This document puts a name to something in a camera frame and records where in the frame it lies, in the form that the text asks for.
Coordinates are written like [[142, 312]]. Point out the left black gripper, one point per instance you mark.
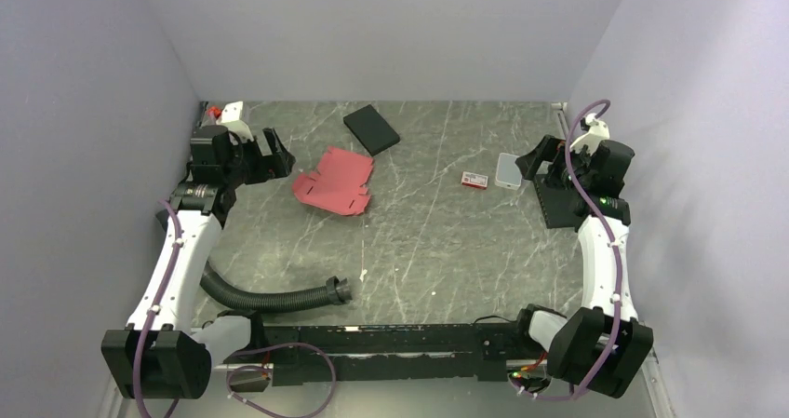
[[276, 165]]

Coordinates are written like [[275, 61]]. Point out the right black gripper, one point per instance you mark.
[[549, 149]]

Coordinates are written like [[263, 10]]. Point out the red paper box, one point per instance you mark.
[[338, 184]]

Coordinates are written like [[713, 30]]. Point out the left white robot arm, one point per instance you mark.
[[157, 354]]

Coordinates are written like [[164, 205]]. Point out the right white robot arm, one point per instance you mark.
[[602, 345]]

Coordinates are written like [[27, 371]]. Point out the small red white box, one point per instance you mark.
[[474, 180]]

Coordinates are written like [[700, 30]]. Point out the black flat box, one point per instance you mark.
[[371, 129]]

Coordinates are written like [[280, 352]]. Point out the clear plastic case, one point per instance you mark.
[[507, 173]]

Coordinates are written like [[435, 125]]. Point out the black ridged tray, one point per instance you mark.
[[557, 205]]

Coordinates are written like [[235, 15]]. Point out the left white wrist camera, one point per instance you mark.
[[234, 116]]

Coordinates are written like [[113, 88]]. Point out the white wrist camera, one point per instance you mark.
[[234, 116], [594, 133]]

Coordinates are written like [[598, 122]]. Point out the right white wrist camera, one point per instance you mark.
[[594, 133]]

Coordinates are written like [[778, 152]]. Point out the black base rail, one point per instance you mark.
[[484, 351]]

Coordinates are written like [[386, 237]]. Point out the aluminium frame rail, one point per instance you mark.
[[646, 397]]

